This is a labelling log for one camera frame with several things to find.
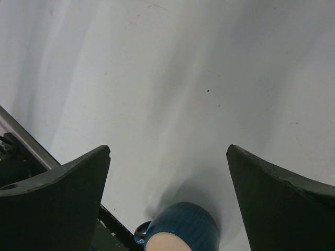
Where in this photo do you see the aluminium front rail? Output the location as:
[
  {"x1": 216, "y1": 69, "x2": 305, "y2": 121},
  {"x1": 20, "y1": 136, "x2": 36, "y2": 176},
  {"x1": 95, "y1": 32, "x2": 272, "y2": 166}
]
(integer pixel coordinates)
[{"x1": 1, "y1": 106, "x2": 61, "y2": 170}]

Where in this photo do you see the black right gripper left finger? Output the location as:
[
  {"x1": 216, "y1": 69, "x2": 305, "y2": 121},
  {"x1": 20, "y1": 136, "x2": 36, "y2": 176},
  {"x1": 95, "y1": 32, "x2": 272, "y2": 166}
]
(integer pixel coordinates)
[{"x1": 1, "y1": 145, "x2": 110, "y2": 250}]

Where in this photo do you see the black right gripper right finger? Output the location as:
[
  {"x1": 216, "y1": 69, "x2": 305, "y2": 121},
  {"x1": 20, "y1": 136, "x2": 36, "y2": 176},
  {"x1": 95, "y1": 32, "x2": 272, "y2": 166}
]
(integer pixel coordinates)
[{"x1": 226, "y1": 145, "x2": 334, "y2": 250}]

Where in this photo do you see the dark blue mug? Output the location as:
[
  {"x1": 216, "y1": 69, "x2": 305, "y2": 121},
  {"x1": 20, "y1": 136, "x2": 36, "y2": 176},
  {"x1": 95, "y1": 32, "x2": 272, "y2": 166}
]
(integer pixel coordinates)
[{"x1": 134, "y1": 202, "x2": 220, "y2": 250}]

